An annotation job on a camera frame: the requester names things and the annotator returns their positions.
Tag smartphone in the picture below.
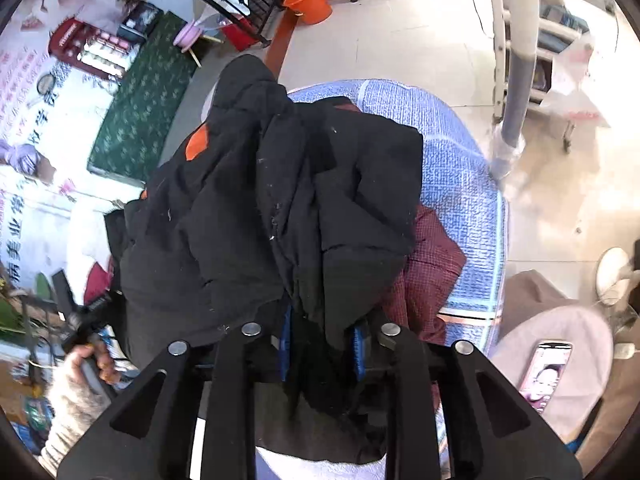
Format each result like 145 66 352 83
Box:
517 341 573 413

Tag pink cushion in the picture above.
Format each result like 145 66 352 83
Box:
487 305 613 443

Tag white cloth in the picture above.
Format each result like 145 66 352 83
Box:
255 447 388 480

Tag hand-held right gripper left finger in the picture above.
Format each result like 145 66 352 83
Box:
56 305 293 480

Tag green patterned mat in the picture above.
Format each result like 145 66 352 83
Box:
87 10 201 183

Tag clear plastic bag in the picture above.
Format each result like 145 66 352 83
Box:
540 35 613 128

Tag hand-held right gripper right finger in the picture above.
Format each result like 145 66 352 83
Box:
352 322 585 480

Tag wall poster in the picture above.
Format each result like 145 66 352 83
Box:
0 0 151 311

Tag black puffer coat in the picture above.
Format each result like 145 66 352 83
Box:
105 54 426 466

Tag red plastic crate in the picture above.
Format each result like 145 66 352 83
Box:
220 20 261 52

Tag maroon checked garment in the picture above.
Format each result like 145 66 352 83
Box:
380 204 468 346

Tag white metal rack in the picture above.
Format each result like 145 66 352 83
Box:
482 0 621 181

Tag person's left hand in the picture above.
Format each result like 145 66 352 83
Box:
64 345 121 387

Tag pink stool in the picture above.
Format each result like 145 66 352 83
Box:
172 15 233 68

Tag brown trousers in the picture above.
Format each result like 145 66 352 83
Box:
505 269 640 466

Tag orange bucket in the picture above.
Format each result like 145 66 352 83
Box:
282 0 333 26

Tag brown bed frame rail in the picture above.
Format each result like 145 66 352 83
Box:
263 14 297 78

